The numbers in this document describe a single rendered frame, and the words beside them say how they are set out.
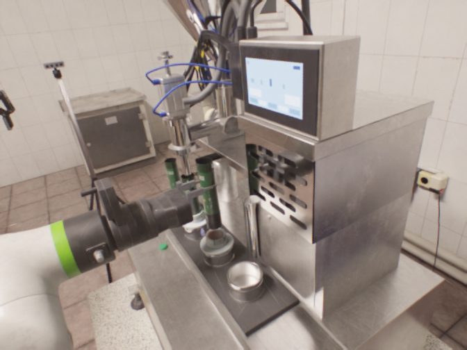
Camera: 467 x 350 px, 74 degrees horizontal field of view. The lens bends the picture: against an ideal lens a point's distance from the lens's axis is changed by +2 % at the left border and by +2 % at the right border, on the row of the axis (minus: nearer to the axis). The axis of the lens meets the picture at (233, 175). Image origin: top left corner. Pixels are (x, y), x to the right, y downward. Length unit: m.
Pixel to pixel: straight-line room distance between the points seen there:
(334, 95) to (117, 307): 0.90
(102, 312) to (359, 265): 0.77
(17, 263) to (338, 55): 0.49
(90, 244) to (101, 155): 3.11
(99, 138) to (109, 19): 1.40
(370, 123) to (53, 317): 0.49
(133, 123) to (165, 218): 3.07
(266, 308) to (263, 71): 0.40
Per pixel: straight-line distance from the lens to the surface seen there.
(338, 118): 0.39
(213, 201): 0.60
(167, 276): 0.71
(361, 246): 0.57
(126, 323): 1.03
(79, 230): 0.53
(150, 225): 0.54
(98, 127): 3.53
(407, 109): 0.51
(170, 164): 0.78
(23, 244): 0.54
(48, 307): 0.52
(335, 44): 0.37
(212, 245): 0.66
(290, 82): 0.40
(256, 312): 0.60
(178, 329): 0.62
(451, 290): 2.24
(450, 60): 1.90
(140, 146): 3.67
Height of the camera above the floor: 1.50
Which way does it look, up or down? 27 degrees down
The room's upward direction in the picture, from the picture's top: 6 degrees counter-clockwise
